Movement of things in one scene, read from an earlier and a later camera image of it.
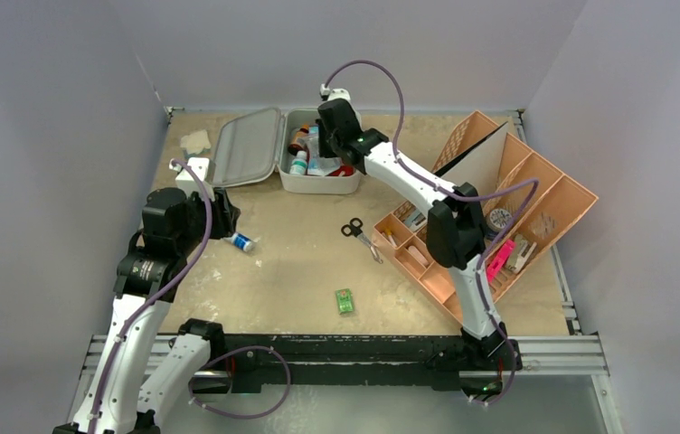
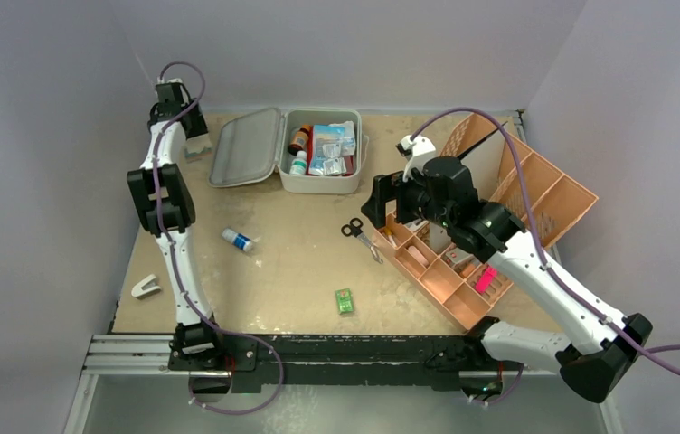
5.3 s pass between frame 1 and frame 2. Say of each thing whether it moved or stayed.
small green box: stayed
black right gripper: moved
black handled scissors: stayed
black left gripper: moved
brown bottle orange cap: stayed
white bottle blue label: stayed
